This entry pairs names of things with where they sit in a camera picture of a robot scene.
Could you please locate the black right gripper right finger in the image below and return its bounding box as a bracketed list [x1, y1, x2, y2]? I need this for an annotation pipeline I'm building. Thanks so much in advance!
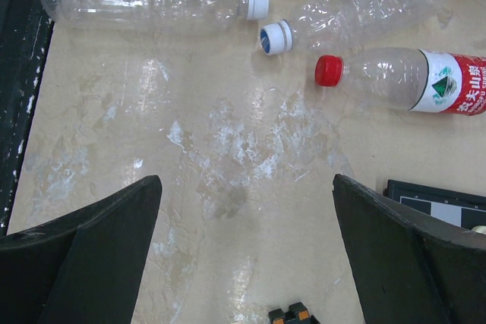
[333, 175, 485, 323]

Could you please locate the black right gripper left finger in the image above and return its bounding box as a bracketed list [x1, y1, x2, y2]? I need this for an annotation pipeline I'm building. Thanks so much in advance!
[1, 175, 163, 323]

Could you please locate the red label clear bottle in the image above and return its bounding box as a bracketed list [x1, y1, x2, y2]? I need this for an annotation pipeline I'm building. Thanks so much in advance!
[314, 47, 485, 116]

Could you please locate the clear crushed bottle middle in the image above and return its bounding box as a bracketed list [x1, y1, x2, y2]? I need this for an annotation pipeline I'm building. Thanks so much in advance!
[260, 0, 443, 55]

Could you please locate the white chess piece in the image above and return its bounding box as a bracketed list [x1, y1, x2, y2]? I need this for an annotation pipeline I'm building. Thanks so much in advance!
[472, 225, 486, 234]

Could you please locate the black white chessboard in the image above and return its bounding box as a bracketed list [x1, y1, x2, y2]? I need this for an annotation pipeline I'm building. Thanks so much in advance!
[383, 180, 485, 230]

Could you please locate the cartoon fridge magnet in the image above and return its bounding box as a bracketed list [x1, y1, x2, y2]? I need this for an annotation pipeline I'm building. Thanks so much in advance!
[268, 302, 320, 324]

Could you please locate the black base frame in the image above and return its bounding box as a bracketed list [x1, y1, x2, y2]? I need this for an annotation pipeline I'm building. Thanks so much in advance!
[1, 0, 54, 236]

